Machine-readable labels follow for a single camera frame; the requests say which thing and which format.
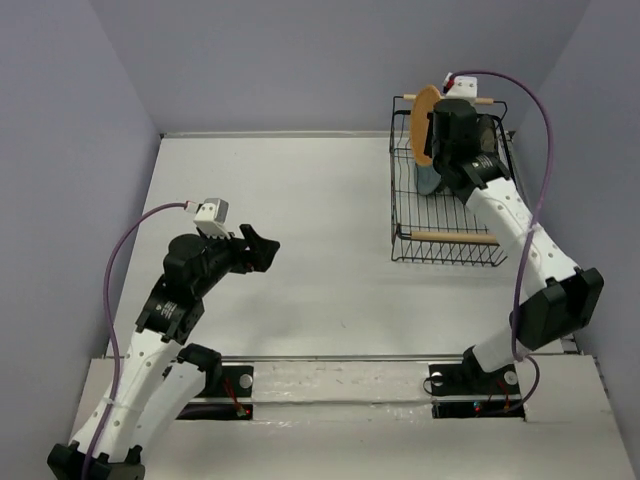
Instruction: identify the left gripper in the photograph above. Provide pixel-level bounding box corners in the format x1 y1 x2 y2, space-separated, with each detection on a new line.
193 224 280 297

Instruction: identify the large black striped plate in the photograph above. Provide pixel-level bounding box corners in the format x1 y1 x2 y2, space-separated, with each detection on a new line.
478 114 498 154

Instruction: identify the woven bamboo plate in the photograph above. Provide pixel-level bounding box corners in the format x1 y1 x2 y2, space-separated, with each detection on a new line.
409 85 441 167

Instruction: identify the teal plate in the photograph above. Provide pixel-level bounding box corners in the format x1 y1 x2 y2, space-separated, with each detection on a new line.
415 164 441 196

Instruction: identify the black wire dish rack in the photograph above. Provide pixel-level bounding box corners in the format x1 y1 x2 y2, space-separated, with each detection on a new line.
389 94 507 267

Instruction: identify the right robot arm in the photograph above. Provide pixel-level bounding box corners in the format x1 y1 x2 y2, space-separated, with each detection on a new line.
425 99 604 392

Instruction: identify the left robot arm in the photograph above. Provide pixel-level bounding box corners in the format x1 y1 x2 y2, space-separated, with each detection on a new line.
47 224 280 479

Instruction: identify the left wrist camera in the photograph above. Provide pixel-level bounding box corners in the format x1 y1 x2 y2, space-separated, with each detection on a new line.
185 198 231 239

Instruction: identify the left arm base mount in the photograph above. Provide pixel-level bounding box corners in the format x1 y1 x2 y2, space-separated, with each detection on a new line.
177 364 254 421

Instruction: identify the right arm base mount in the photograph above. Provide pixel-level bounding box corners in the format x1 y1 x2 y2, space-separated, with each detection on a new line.
422 348 525 420

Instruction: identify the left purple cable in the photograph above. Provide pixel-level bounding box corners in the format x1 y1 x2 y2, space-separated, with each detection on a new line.
80 201 196 480

